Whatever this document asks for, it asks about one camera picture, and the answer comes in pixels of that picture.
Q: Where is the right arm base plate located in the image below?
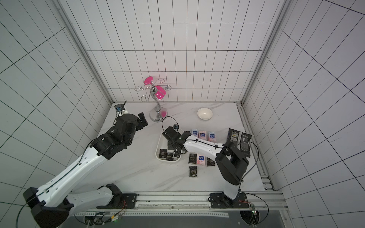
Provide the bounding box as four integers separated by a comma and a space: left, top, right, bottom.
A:
208, 193, 250, 209

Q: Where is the white ceramic bowl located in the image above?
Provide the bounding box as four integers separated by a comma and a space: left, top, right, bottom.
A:
197, 108, 213, 121

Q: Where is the left base cable bundle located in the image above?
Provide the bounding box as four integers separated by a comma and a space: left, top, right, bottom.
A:
73, 198, 127, 226

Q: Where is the chrome cup holder stand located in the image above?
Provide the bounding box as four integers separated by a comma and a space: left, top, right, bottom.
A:
135, 78, 172, 123

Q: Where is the white storage box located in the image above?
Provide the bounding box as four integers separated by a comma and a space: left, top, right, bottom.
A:
155, 131, 182, 163

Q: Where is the pink cup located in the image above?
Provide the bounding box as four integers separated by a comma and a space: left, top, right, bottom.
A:
156, 85, 166, 100
144, 76, 154, 85

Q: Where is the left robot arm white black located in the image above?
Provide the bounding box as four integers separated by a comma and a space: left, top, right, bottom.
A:
23, 113, 148, 228

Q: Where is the pink cup upper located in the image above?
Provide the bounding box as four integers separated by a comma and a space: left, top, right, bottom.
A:
144, 76, 154, 85

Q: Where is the black snack bag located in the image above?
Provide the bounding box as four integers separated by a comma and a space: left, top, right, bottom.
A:
227, 128, 241, 145
239, 132, 252, 158

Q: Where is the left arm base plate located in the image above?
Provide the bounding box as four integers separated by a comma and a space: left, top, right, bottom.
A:
97, 193, 137, 210

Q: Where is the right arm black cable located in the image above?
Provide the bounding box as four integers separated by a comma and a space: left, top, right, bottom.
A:
161, 116, 270, 226

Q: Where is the aluminium mounting rail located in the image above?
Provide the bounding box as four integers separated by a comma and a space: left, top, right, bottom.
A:
74, 192, 289, 220

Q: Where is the pink cup lower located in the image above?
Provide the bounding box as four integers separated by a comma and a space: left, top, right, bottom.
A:
156, 85, 166, 100

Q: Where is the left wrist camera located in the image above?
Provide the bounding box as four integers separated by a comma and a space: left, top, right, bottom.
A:
114, 101, 126, 113

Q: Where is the pink Tempo tissue pack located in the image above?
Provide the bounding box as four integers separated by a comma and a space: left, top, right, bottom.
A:
208, 132, 216, 143
196, 155, 206, 166
199, 131, 207, 140
191, 129, 199, 138

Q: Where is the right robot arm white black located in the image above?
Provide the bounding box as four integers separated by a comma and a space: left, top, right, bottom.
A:
162, 126, 251, 200

